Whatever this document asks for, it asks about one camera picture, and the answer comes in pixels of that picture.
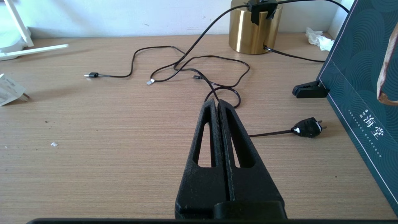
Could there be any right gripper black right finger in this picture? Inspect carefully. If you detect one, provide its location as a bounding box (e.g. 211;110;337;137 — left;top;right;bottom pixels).
218;99;283;203

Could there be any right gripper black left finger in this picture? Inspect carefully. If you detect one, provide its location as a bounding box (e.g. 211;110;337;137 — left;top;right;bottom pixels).
175;99;230;218

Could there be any white power adapter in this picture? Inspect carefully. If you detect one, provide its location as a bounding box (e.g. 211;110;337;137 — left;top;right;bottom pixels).
0;73;30;107

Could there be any white router with antennas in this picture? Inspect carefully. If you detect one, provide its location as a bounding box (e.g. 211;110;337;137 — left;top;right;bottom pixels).
0;0;69;61

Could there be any black clip stand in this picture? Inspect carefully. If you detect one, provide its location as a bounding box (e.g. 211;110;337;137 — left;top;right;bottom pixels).
292;80;330;99

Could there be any brass desk lamp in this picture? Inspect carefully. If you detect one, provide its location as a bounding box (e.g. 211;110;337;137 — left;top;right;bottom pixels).
229;0;283;55

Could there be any crumpled white tissue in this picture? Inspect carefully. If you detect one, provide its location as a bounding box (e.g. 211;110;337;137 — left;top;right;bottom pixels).
305;27;335;52

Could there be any black clip on lamp base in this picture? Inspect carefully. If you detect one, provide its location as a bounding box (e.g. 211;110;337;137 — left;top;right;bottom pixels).
247;0;278;26

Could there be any black lamp power cable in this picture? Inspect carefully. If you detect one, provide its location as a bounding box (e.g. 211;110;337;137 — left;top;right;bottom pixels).
174;0;350;139

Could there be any black cable with silver tip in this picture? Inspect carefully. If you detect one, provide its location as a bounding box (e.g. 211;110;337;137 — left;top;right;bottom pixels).
146;55;251;87

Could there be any black USB cable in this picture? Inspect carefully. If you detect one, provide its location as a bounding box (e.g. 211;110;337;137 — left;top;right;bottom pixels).
84;45;218;101

